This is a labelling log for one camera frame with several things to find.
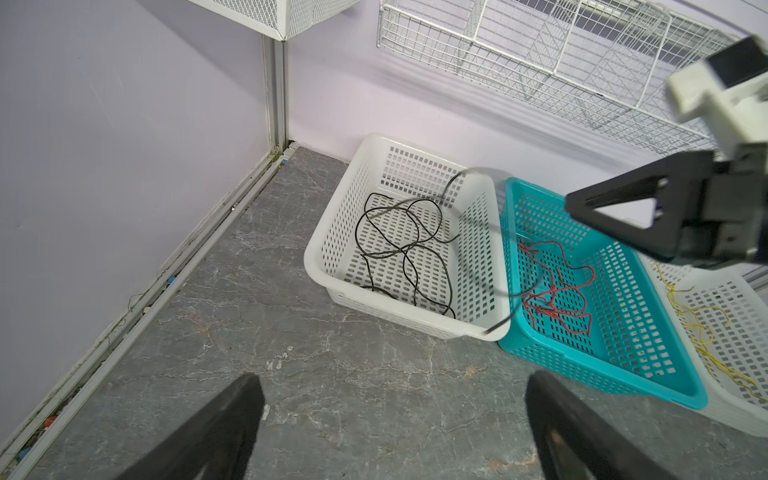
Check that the white plastic basket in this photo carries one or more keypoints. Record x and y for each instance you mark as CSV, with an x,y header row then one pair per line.
x,y
414,239
722,323

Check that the left white plastic basket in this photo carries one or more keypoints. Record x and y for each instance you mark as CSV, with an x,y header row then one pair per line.
x,y
414,239

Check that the teal plastic basket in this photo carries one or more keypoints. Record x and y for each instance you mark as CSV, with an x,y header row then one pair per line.
x,y
584,306

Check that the white wire wall shelf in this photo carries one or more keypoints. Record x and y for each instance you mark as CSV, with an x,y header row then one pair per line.
x,y
600,64

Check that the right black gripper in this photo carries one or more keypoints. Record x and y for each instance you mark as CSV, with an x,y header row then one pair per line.
x,y
687,207

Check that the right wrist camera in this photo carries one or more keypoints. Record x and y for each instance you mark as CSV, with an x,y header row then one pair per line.
x,y
728,91

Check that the white mesh wall box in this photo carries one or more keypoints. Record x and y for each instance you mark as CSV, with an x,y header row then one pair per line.
x,y
280,20

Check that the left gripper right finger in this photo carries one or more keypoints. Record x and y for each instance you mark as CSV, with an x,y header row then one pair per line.
x,y
574,442

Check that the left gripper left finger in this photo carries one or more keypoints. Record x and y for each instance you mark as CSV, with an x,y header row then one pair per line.
x,y
214,443

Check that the right white plastic basket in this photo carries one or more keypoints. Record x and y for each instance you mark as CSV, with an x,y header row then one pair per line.
x,y
722,323

